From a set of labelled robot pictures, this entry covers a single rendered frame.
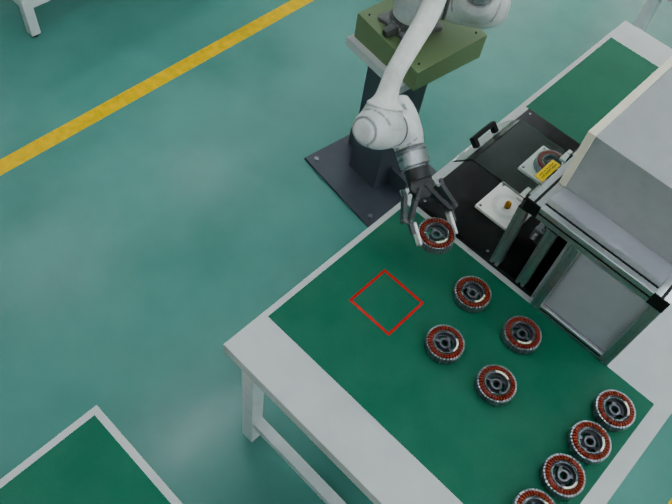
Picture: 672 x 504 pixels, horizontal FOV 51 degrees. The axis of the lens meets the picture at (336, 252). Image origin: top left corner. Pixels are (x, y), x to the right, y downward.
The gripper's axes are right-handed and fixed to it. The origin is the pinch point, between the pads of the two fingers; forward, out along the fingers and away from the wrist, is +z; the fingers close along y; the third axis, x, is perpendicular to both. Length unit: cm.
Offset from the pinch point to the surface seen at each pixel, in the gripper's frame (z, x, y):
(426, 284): 14.1, -8.2, 3.9
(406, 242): 0.4, -16.2, 2.8
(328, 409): 36, 5, 47
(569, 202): 2.0, 26.6, -27.6
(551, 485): 69, 28, 3
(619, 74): -36, -39, -113
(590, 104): -27, -33, -92
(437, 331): 26.6, 3.1, 9.8
